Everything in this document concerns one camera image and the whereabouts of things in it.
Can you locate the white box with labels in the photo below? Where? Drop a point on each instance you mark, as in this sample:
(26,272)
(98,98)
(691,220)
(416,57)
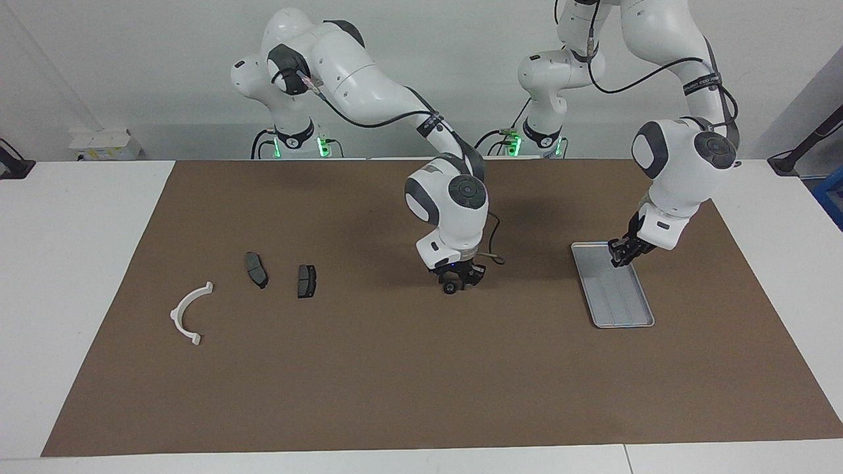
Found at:
(105,143)

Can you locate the white curved plastic bracket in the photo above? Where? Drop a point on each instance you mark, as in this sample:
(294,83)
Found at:
(176,316)

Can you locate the black stand with pole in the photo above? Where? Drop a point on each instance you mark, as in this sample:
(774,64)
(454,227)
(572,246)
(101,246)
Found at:
(787,161)

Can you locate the large black bearing gear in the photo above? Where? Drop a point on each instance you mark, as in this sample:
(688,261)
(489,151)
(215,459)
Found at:
(451,289)

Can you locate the blue crate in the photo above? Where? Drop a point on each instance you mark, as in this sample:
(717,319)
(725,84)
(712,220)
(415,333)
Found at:
(831,197)

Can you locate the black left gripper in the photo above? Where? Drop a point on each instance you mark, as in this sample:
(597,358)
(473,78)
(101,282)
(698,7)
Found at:
(633,243)

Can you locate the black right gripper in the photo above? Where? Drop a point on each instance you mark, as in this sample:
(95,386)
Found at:
(458,270)

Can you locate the rectangular dark brake pad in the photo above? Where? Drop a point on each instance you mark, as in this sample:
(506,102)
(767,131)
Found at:
(307,282)

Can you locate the silver metal tray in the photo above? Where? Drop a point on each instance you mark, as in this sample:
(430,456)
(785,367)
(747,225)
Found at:
(619,303)

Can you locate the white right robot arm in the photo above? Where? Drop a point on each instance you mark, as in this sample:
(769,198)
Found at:
(349,72)

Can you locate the curved dark brake pad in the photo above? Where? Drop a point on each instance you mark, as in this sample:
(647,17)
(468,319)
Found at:
(255,268)

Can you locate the brown table mat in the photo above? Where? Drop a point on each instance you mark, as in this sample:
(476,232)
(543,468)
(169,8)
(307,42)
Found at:
(421,382)

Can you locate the black table clamp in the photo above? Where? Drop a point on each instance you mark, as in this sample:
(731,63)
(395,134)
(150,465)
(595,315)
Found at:
(14,168)

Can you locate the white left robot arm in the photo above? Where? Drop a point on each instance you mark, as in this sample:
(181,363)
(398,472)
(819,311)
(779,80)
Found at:
(678,164)

